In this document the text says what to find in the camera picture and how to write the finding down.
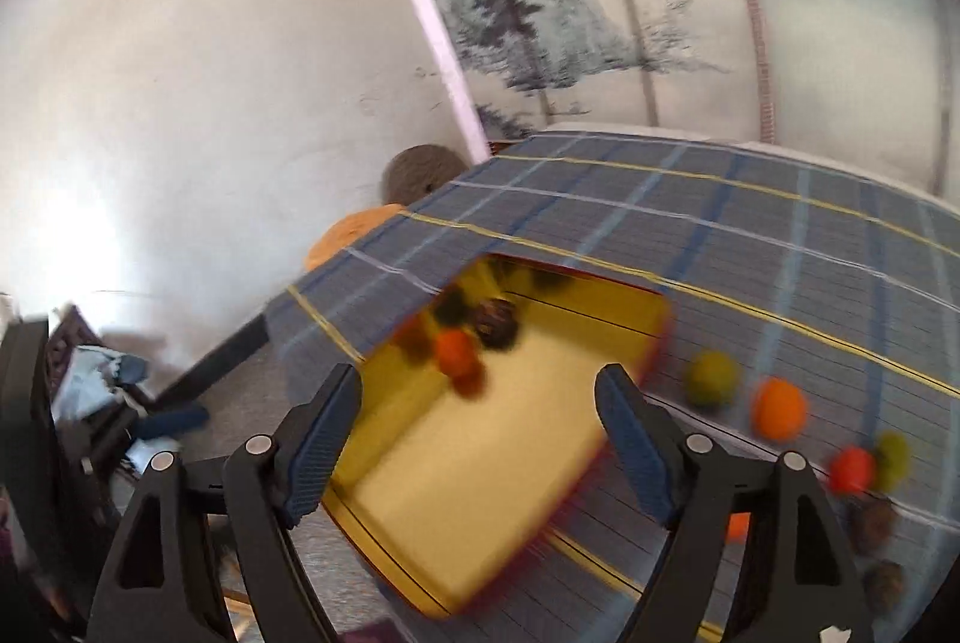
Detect green round fruit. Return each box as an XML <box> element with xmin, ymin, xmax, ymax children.
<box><xmin>683</xmin><ymin>350</ymin><xmax>742</xmax><ymax>411</ymax></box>

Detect dark brown fruit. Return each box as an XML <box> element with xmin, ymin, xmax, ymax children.
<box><xmin>862</xmin><ymin>560</ymin><xmax>907</xmax><ymax>617</ymax></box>
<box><xmin>848</xmin><ymin>497</ymin><xmax>898</xmax><ymax>557</ymax></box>

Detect red tomato fruit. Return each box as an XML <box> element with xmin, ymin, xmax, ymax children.
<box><xmin>827</xmin><ymin>446</ymin><xmax>875</xmax><ymax>497</ymax></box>

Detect small green fruit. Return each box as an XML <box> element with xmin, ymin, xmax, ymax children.
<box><xmin>872</xmin><ymin>430</ymin><xmax>911</xmax><ymax>495</ymax></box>

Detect blue plaid tablecloth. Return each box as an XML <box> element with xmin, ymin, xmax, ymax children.
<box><xmin>267</xmin><ymin>133</ymin><xmax>958</xmax><ymax>641</ymax></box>

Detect red and gold tray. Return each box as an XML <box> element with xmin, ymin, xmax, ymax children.
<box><xmin>322</xmin><ymin>253</ymin><xmax>674</xmax><ymax>618</ymax></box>

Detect orange fruit in tray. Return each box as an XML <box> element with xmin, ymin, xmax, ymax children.
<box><xmin>433</xmin><ymin>328</ymin><xmax>480</xmax><ymax>379</ymax></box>

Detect orange round cushion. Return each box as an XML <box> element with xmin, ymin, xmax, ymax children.
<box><xmin>304</xmin><ymin>204</ymin><xmax>404</xmax><ymax>272</ymax></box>

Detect dark fruit in tray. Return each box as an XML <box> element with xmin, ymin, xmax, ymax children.
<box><xmin>472</xmin><ymin>298</ymin><xmax>519</xmax><ymax>350</ymax></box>

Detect brown round cushion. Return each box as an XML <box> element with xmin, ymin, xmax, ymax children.
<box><xmin>381</xmin><ymin>144</ymin><xmax>467</xmax><ymax>205</ymax></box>

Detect painted folding screen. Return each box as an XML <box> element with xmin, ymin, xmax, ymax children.
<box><xmin>434</xmin><ymin>0</ymin><xmax>958</xmax><ymax>201</ymax></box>

